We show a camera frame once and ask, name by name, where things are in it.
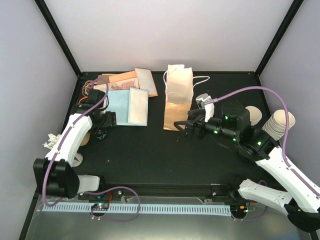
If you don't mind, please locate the tall white cup stack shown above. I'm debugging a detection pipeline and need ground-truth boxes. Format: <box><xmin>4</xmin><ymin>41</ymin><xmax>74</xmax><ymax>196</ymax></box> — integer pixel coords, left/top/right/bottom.
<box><xmin>262</xmin><ymin>109</ymin><xmax>286</xmax><ymax>141</ymax></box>

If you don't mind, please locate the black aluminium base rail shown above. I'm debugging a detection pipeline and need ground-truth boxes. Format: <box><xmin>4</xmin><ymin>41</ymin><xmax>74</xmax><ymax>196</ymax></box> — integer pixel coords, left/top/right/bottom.
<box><xmin>34</xmin><ymin>174</ymin><xmax>288</xmax><ymax>201</ymax></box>

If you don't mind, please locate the brown paper takeout bag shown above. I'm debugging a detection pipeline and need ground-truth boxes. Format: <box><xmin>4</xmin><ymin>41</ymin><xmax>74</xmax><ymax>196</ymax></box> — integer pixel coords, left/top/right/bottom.
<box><xmin>162</xmin><ymin>64</ymin><xmax>211</xmax><ymax>132</ymax></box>

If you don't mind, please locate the brown white flat paper bag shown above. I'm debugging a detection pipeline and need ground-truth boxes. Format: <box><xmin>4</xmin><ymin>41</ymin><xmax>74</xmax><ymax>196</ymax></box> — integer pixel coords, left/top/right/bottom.
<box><xmin>134</xmin><ymin>68</ymin><xmax>158</xmax><ymax>97</ymax></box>

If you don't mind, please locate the bundle of bag handles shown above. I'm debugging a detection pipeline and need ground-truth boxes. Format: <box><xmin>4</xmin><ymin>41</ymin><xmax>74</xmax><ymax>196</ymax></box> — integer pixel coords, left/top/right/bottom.
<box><xmin>78</xmin><ymin>80</ymin><xmax>96</xmax><ymax>104</ymax></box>

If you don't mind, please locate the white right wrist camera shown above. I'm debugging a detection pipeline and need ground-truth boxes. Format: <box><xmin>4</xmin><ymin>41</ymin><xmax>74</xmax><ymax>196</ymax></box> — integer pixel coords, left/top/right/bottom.
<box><xmin>195</xmin><ymin>93</ymin><xmax>215</xmax><ymax>123</ymax></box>

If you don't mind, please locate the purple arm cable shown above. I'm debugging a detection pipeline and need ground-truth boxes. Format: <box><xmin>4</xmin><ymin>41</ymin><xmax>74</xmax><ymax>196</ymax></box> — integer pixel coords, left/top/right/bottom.
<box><xmin>201</xmin><ymin>86</ymin><xmax>320</xmax><ymax>222</ymax></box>
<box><xmin>41</xmin><ymin>77</ymin><xmax>140</xmax><ymax>223</ymax></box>

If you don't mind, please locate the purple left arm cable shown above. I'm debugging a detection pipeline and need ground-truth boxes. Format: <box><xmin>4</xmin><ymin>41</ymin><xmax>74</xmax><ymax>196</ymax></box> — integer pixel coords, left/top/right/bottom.
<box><xmin>41</xmin><ymin>77</ymin><xmax>140</xmax><ymax>223</ymax></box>

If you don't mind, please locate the short white cup stack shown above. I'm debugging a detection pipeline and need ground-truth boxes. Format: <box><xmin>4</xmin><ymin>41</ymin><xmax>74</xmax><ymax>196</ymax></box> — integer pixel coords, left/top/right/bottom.
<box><xmin>245</xmin><ymin>105</ymin><xmax>263</xmax><ymax>126</ymax></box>

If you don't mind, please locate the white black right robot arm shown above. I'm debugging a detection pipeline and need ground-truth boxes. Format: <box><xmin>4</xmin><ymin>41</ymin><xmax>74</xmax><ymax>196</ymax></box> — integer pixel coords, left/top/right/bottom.
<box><xmin>173</xmin><ymin>101</ymin><xmax>320</xmax><ymax>233</ymax></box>

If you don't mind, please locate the light blue cable duct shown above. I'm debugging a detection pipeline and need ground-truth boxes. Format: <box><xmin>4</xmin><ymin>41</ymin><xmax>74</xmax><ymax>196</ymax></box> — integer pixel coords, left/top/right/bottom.
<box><xmin>42</xmin><ymin>202</ymin><xmax>231</xmax><ymax>217</ymax></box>

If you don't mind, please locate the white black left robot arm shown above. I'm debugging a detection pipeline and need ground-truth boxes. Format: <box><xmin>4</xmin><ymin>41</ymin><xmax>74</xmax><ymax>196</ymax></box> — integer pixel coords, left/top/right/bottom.
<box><xmin>33</xmin><ymin>89</ymin><xmax>117</xmax><ymax>200</ymax></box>

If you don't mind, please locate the black enclosure frame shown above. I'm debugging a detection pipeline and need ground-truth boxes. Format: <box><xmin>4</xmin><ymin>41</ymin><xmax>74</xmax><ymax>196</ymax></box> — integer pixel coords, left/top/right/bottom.
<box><xmin>17</xmin><ymin>0</ymin><xmax>320</xmax><ymax>240</ymax></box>

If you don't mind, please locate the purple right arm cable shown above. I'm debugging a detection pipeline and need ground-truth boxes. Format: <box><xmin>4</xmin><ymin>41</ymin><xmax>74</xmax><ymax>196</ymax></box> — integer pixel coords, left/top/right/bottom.
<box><xmin>201</xmin><ymin>86</ymin><xmax>320</xmax><ymax>222</ymax></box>

